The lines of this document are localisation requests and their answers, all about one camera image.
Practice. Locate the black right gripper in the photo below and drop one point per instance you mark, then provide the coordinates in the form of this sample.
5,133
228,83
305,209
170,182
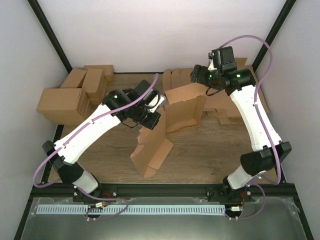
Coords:
201,79

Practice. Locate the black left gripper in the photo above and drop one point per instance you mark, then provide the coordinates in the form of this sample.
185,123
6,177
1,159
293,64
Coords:
150,124

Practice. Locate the brown cardboard box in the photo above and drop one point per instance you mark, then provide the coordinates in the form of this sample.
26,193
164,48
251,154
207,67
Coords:
184,108

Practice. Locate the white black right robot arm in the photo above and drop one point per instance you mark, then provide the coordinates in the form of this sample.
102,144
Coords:
268,149

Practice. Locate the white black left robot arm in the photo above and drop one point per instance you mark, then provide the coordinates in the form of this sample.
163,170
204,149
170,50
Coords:
140,104

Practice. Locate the small folded cardboard box rear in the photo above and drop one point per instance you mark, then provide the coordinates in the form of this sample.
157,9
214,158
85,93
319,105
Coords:
108,70

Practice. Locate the large folded cardboard box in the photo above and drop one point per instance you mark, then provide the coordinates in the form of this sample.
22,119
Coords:
65,106

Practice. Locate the stack of flat cardboard blanks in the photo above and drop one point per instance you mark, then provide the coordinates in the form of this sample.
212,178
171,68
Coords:
219,105

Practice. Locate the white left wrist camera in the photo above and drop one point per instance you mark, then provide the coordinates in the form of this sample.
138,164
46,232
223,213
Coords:
157,103

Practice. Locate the light blue slotted cable duct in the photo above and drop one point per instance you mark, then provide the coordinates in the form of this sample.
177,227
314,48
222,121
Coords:
78,209

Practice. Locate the black right frame post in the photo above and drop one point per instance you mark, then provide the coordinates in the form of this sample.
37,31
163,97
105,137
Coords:
278,23

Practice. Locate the black frame post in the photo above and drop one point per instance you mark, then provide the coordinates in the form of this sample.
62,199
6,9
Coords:
40,15
278,23

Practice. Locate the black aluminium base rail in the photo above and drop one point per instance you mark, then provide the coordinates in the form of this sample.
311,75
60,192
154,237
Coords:
211,192

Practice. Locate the black left frame post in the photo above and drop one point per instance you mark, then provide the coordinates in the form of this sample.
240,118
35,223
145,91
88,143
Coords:
40,15

